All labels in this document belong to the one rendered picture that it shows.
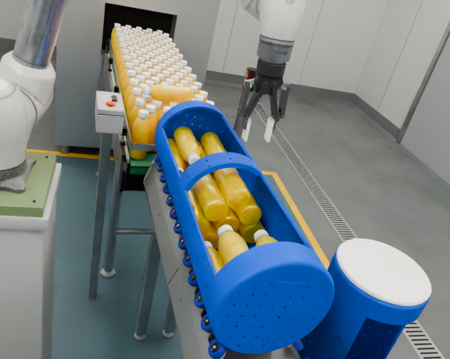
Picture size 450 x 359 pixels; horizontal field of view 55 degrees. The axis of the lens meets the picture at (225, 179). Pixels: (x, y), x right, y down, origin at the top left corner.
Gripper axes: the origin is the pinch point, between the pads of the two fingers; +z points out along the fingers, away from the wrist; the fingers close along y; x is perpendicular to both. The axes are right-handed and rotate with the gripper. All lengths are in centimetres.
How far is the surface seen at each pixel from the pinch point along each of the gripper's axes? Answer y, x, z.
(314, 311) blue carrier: 2, -46, 24
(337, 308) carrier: 22, -31, 41
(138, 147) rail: -26, 54, 32
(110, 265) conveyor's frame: -33, 84, 120
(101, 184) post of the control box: -39, 65, 57
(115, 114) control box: -35, 56, 20
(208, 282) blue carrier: -21.5, -38.6, 19.2
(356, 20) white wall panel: 315, 446, 24
